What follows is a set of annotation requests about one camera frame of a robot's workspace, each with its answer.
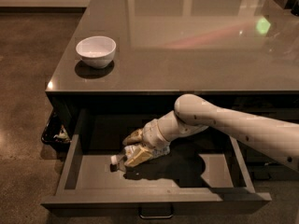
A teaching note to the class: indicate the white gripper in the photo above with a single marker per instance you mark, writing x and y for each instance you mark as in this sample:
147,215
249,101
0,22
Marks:
152,133

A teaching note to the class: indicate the blue plastic water bottle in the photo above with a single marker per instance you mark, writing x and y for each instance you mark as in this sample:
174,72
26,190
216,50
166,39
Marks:
117,161

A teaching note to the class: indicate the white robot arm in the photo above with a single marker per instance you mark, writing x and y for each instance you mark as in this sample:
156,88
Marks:
276,139

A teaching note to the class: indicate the grey open top drawer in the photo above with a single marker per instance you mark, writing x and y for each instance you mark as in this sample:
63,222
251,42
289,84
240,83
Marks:
204,174

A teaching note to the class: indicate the dark grey counter cabinet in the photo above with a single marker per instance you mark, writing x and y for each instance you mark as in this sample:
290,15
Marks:
239,54

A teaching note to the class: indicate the black trash bin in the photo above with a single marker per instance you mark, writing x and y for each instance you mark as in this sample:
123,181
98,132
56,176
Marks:
55,134

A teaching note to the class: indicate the white ceramic bowl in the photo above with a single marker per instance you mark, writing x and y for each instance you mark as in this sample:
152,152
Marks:
96,51

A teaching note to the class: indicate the metal drawer handle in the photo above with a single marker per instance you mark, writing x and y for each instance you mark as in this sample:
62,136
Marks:
164,212

